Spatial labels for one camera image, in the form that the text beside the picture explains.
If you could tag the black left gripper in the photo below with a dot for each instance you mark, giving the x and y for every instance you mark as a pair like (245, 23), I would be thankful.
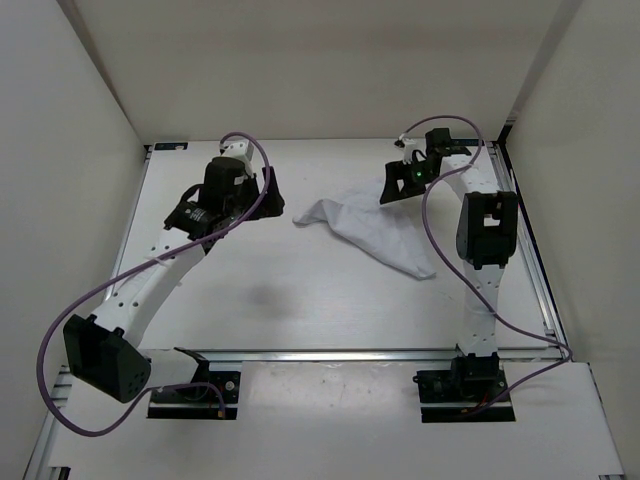
(272, 203)

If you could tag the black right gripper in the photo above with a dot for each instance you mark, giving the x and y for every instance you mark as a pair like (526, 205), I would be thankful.
(396, 171)

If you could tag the white skirt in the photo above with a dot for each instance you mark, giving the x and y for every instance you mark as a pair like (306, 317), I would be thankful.
(385, 232)

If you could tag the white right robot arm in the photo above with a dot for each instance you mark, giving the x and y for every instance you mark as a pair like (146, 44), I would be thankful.
(486, 234)

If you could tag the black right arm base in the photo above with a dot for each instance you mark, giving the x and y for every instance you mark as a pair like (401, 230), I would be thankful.
(472, 390)

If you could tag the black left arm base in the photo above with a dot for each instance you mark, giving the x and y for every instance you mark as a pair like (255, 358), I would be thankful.
(187, 386)

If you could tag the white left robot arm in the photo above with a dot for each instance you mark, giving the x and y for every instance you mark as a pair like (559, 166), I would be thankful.
(102, 348)

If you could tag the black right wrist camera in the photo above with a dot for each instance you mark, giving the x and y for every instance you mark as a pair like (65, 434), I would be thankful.
(437, 141)

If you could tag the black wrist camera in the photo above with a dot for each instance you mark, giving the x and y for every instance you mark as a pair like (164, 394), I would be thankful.
(231, 165)
(437, 141)

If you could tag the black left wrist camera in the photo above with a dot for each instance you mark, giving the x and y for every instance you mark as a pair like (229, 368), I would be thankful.
(231, 165)

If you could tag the aluminium frame rail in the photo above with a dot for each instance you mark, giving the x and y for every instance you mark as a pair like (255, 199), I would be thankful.
(360, 355)

